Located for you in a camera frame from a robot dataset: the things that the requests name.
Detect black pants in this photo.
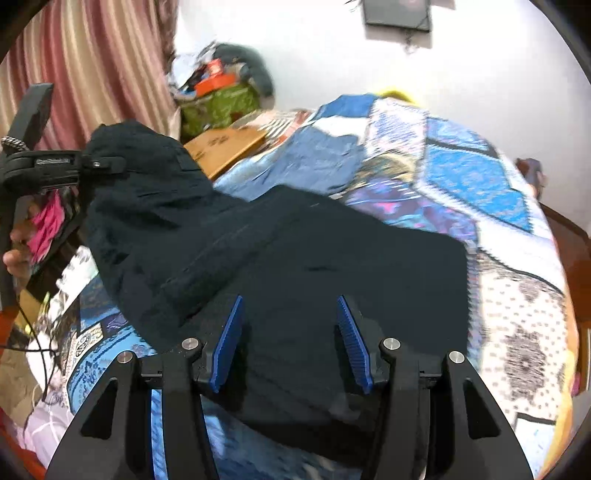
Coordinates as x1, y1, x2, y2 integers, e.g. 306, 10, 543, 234
83, 119, 472, 455

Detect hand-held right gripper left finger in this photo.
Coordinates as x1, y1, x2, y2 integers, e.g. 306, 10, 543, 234
46, 294, 246, 480

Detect orange box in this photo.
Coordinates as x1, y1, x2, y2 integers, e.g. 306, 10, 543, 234
193, 73, 237, 94

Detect patchwork quilt bed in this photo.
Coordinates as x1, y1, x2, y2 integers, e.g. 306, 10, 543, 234
25, 91, 580, 480

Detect pile of clothes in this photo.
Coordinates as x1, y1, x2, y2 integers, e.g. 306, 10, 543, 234
167, 41, 218, 99

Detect thin black cable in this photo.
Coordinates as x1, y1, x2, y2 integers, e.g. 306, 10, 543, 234
0, 293, 63, 400

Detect small black wall monitor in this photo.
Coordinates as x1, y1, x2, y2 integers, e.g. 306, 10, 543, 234
362, 0, 433, 33

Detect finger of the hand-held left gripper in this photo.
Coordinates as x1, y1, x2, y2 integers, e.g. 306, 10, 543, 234
81, 155, 129, 175

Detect green patterned storage box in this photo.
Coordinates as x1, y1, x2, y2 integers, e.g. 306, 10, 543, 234
178, 83, 260, 136

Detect pink cloth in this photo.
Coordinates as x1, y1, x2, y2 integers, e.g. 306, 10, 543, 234
28, 191, 64, 265

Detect striped pink curtain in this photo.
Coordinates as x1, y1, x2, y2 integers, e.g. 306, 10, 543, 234
0, 0, 182, 155

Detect flat cardboard boxes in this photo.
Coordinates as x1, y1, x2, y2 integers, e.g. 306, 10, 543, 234
183, 126, 269, 182

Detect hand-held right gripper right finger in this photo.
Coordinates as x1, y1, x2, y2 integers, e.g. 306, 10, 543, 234
336, 294, 535, 480

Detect yellow foam tube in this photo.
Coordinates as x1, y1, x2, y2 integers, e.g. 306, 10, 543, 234
375, 85, 420, 106

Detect person's left hand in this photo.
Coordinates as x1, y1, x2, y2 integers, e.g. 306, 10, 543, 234
2, 216, 36, 278

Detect folded blue jeans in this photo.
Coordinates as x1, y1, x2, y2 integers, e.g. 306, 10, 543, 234
242, 124, 366, 198

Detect grey plush toy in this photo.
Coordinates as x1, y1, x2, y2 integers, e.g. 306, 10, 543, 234
213, 42, 276, 96

